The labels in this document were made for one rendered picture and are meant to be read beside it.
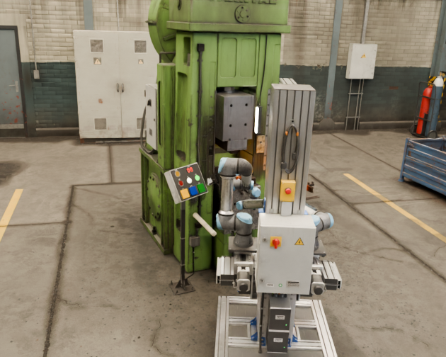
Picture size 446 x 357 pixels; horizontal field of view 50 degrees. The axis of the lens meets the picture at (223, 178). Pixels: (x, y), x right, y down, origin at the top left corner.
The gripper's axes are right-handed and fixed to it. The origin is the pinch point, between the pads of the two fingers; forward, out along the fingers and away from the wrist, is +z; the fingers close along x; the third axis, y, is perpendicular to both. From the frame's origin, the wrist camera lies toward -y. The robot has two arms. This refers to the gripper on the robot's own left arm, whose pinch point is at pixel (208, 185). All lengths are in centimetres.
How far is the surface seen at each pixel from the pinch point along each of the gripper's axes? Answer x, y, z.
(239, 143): -46, 26, -10
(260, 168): -81, -1, 5
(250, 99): -55, 59, -33
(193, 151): -16.4, 34.2, 19.5
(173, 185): 27.1, 9.8, 11.6
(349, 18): -722, 245, 137
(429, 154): -434, -66, -23
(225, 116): -32, 52, -17
